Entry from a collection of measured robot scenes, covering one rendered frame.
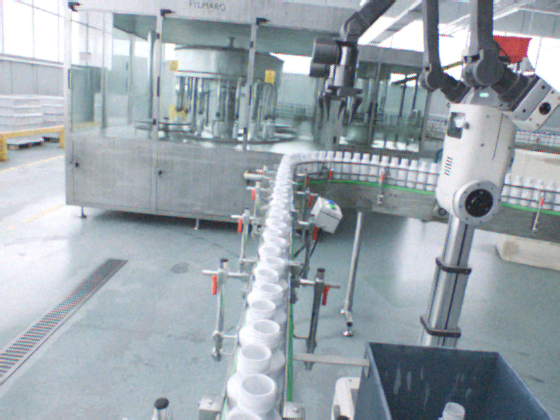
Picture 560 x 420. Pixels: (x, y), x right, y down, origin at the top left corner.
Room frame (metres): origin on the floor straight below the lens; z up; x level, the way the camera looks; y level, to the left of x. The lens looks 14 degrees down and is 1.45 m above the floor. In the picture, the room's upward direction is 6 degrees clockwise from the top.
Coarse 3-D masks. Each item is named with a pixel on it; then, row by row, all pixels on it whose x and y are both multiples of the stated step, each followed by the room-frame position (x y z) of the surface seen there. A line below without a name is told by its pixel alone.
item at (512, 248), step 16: (528, 160) 4.43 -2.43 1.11; (544, 160) 4.41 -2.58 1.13; (512, 176) 4.86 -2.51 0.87; (528, 176) 4.43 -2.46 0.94; (544, 176) 4.38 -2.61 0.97; (512, 240) 4.43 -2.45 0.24; (528, 240) 4.38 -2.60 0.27; (512, 256) 4.43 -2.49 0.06; (528, 256) 4.38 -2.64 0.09; (544, 256) 4.33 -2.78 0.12
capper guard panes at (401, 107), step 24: (360, 72) 6.29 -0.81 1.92; (384, 72) 6.29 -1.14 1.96; (408, 72) 6.29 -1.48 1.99; (384, 96) 6.29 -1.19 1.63; (408, 96) 6.29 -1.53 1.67; (360, 120) 6.29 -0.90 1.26; (384, 120) 6.29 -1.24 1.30; (408, 120) 6.29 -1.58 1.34; (360, 144) 6.29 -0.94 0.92; (384, 144) 6.29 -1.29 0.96; (408, 144) 6.29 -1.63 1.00
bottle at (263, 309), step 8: (256, 304) 0.57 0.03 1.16; (264, 304) 0.57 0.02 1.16; (272, 304) 0.57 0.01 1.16; (248, 312) 0.56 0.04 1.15; (256, 312) 0.54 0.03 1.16; (264, 312) 0.54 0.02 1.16; (272, 312) 0.55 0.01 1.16; (248, 320) 0.55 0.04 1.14; (256, 320) 0.54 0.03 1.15; (272, 320) 0.55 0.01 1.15; (248, 328) 0.55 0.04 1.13; (240, 336) 0.55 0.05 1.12; (248, 336) 0.54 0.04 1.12; (240, 344) 0.54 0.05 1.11
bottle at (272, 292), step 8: (264, 288) 0.63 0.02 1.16; (272, 288) 0.63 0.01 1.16; (280, 288) 0.62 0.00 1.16; (264, 296) 0.60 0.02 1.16; (272, 296) 0.60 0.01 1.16; (280, 296) 0.61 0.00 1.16; (280, 304) 0.61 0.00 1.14; (280, 312) 0.61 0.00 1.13; (280, 320) 0.60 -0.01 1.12; (280, 328) 0.60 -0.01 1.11; (280, 336) 0.60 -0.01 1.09; (280, 344) 0.60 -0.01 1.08
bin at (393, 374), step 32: (384, 352) 0.86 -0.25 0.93; (416, 352) 0.86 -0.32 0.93; (448, 352) 0.86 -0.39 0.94; (480, 352) 0.86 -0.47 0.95; (384, 384) 0.86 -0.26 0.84; (416, 384) 0.86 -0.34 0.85; (448, 384) 0.86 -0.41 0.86; (480, 384) 0.86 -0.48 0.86; (512, 384) 0.78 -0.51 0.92; (384, 416) 0.64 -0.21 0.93; (416, 416) 0.86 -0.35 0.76; (480, 416) 0.86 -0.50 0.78; (512, 416) 0.75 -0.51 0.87; (544, 416) 0.67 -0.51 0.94
